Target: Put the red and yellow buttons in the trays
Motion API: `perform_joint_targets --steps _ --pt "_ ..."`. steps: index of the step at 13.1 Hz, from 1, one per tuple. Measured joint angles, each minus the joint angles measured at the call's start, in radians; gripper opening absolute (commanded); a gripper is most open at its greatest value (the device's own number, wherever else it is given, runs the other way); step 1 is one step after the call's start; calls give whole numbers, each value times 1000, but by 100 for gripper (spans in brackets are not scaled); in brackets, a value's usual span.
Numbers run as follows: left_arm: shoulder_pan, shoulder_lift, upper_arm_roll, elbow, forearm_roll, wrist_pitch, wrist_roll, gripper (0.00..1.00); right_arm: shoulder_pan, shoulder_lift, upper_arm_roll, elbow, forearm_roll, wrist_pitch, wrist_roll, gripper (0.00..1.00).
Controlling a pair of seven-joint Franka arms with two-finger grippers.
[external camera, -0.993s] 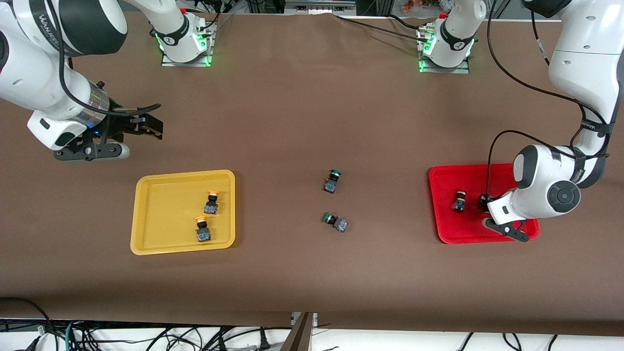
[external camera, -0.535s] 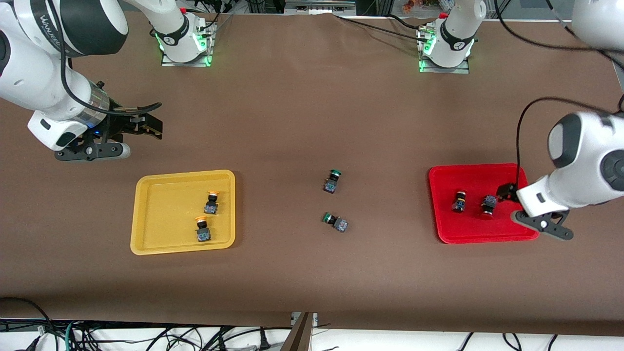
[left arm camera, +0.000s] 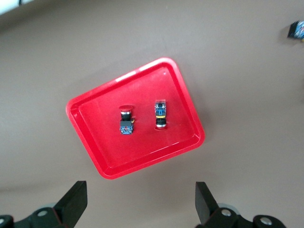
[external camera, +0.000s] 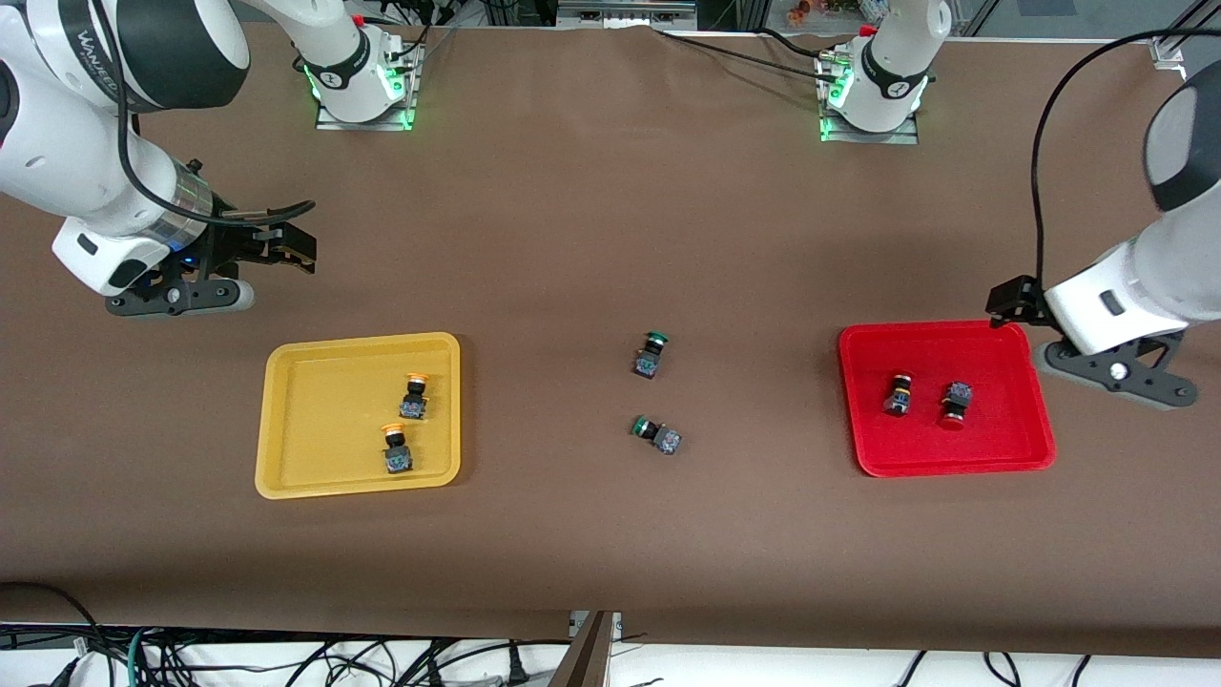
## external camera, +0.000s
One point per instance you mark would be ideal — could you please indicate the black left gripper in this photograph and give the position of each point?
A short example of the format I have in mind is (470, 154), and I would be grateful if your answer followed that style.
(1015, 299)

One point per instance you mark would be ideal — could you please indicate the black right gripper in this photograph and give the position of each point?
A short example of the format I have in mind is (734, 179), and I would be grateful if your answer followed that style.
(232, 242)

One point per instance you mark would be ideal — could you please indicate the red push button switch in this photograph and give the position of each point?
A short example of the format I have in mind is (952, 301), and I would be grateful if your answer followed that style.
(897, 401)
(957, 393)

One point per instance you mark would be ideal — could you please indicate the yellow push button switch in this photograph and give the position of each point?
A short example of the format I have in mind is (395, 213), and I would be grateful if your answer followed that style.
(412, 407)
(398, 460)

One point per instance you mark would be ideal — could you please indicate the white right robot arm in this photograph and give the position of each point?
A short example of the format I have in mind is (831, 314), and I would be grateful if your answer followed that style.
(57, 143)

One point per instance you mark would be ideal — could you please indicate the red plastic tray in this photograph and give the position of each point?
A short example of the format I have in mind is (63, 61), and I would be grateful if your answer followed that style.
(1002, 429)

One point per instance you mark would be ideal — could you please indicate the yellow plastic tray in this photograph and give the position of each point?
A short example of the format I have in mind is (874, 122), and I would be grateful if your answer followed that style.
(324, 420)

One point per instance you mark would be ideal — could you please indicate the brown table cover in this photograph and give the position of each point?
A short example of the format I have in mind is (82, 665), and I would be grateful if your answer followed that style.
(610, 239)

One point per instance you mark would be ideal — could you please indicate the black power plug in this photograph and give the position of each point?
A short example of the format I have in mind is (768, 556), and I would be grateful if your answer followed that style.
(518, 673)

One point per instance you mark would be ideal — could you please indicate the dark wooden beam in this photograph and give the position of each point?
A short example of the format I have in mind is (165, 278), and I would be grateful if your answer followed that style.
(584, 658)

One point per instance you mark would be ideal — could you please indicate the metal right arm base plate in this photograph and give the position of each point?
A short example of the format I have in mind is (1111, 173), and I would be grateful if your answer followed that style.
(367, 125)

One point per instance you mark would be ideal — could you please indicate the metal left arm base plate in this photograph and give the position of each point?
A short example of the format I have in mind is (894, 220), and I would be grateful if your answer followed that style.
(868, 137)

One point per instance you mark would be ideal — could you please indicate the green push button switch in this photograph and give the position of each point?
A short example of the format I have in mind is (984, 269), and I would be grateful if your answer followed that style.
(648, 364)
(666, 440)

